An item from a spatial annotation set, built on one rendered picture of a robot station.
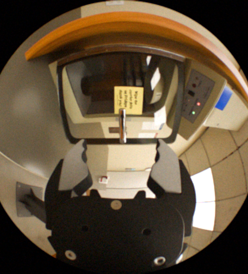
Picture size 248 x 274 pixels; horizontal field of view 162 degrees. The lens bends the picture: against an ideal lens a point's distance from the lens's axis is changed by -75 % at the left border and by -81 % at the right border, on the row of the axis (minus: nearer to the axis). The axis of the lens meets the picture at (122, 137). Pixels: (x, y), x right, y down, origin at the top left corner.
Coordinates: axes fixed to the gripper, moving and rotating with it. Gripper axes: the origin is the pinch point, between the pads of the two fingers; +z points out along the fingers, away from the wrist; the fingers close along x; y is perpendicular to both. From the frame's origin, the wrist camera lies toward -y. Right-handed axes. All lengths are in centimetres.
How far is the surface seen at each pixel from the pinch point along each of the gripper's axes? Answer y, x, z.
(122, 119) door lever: -0.1, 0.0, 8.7
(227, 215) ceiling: 97, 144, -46
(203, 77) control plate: -15.0, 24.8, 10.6
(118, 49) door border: -19.3, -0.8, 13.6
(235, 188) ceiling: 65, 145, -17
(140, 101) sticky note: -3.8, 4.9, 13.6
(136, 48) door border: -19.9, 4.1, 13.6
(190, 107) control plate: -3.8, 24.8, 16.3
